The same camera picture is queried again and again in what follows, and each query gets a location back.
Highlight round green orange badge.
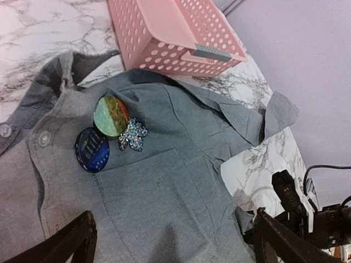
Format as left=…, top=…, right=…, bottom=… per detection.
left=93, top=96, right=129, bottom=137

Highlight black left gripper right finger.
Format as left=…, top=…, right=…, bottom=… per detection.
left=253, top=208, right=341, bottom=263

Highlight round blue badge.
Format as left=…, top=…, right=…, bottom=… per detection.
left=75, top=127, right=110, bottom=173

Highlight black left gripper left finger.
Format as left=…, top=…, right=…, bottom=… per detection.
left=7, top=210, right=97, bottom=263

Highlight grey button-up shirt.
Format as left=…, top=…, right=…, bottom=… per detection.
left=1, top=51, right=298, bottom=262

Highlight pink perforated plastic basket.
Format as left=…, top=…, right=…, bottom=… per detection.
left=108, top=0, right=247, bottom=77

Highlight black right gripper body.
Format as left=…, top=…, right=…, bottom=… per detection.
left=244, top=202, right=351, bottom=250

